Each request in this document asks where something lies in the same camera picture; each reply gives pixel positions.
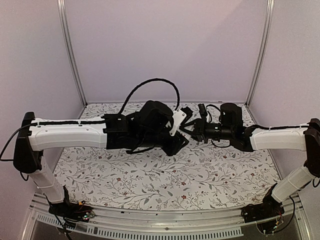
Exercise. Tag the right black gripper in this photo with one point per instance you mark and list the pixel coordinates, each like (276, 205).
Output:
(198, 130)

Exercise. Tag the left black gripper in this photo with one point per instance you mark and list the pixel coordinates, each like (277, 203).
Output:
(177, 145)

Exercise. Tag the white remote battery cover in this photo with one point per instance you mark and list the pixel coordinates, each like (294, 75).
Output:
(158, 171)

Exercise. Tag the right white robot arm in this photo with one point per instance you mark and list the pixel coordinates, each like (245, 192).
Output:
(302, 137)

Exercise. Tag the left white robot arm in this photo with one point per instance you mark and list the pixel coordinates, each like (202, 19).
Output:
(155, 125)

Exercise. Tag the floral patterned table mat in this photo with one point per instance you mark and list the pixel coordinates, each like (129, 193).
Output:
(201, 176)

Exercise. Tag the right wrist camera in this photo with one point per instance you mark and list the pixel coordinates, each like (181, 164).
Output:
(202, 111)

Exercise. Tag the front aluminium rail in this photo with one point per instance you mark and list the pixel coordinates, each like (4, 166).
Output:
(129, 224)

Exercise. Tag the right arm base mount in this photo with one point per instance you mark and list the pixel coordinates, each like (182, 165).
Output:
(267, 209)

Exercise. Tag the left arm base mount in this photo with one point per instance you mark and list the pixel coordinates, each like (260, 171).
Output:
(76, 212)

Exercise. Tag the right aluminium frame post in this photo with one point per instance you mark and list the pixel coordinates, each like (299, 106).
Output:
(262, 51)

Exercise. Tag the aluminium frame post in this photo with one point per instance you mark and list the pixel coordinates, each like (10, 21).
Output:
(262, 51)
(61, 6)

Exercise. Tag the left aluminium frame post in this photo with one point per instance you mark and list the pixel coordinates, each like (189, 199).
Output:
(61, 6)

